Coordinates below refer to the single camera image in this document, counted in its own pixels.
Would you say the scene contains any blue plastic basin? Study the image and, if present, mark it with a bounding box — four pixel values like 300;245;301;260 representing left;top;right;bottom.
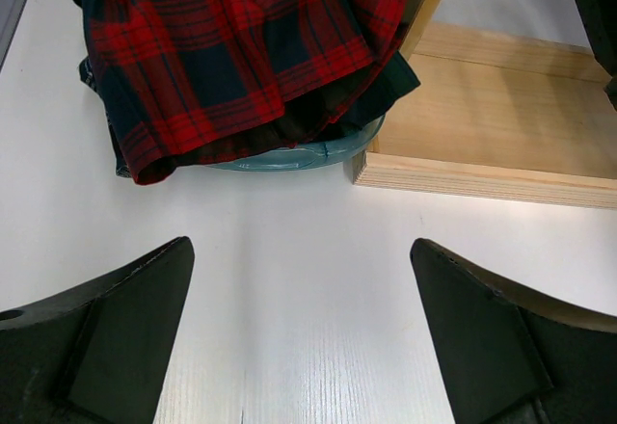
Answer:
211;116;385;172

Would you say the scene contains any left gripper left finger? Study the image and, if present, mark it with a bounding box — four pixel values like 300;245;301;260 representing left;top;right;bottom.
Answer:
1;237;195;423

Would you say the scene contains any wooden clothes rack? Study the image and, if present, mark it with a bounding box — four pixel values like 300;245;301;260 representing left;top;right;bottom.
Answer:
352;0;616;209

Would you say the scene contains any red plaid skirt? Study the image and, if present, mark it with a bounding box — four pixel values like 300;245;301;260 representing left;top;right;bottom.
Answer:
73;0;408;186

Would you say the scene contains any green plaid skirt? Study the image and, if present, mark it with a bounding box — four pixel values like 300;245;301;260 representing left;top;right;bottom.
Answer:
307;51;420;143

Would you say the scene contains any navy white plaid skirt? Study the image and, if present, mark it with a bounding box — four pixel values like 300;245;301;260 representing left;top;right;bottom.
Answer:
78;57;131;178

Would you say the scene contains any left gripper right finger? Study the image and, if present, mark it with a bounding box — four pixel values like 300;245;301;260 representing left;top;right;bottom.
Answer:
410;238;616;423

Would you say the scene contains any grey dotted skirt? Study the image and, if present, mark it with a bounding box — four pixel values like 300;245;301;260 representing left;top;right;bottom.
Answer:
575;0;616;107

